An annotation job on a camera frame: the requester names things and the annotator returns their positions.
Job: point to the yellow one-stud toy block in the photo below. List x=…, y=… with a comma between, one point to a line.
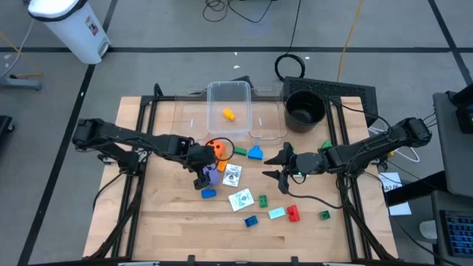
x=229, y=114

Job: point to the small green square block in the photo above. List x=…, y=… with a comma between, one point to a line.
x=324, y=215

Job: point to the white black-emblem card deck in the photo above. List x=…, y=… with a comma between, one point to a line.
x=232, y=175

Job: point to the black desk device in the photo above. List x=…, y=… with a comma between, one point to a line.
x=466, y=114

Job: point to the black bucket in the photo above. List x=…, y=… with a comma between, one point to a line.
x=305, y=111

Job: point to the blue roof-shaped block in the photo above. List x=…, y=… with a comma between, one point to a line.
x=255, y=153

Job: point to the green two-stud toy block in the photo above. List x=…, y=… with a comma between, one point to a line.
x=263, y=201

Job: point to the white computer mouse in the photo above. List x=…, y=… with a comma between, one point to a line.
x=428, y=230

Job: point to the black floor equipment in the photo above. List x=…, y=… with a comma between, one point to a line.
x=4, y=127

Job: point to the mint flat toy block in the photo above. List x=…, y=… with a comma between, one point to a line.
x=276, y=213

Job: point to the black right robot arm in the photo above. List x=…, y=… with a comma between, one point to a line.
x=369, y=146

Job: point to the white trash can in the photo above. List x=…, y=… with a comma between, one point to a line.
x=74, y=29

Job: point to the black desk leg bar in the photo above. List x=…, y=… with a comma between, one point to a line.
x=414, y=190

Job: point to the dark green long block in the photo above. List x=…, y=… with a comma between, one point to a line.
x=240, y=151

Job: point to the purple foam die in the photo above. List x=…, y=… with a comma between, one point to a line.
x=213, y=176

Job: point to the low clear plastic bin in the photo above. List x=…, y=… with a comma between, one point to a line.
x=190, y=111
x=269, y=118

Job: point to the blue-lit keyboard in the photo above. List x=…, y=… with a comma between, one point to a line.
x=460, y=232

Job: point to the orange foam die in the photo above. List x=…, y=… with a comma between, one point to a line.
x=218, y=147

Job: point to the blue hollow toy block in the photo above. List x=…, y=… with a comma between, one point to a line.
x=251, y=221

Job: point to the orange toy block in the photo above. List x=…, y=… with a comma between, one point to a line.
x=222, y=164

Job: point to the plain white paper sheet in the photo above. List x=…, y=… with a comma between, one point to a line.
x=401, y=210

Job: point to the grey stand base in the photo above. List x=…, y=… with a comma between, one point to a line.
x=22, y=83

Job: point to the printed paper sheet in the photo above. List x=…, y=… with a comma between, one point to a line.
x=390, y=181

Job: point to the tall clear plastic bin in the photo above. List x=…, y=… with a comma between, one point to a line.
x=221, y=129

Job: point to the grey keyboard desk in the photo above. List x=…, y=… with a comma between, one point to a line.
x=454, y=201

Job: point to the blue one-stud toy block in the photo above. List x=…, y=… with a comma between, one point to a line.
x=208, y=194

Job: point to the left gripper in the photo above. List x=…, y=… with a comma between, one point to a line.
x=199, y=157

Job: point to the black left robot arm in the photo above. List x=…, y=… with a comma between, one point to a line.
x=125, y=133

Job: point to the red toy block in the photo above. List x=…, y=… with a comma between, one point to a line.
x=293, y=213

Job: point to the white blue-print card deck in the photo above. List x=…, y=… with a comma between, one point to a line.
x=241, y=200

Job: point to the silver metal bracket plate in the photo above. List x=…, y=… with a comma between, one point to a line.
x=142, y=155

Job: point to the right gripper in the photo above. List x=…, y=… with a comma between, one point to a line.
x=310, y=163

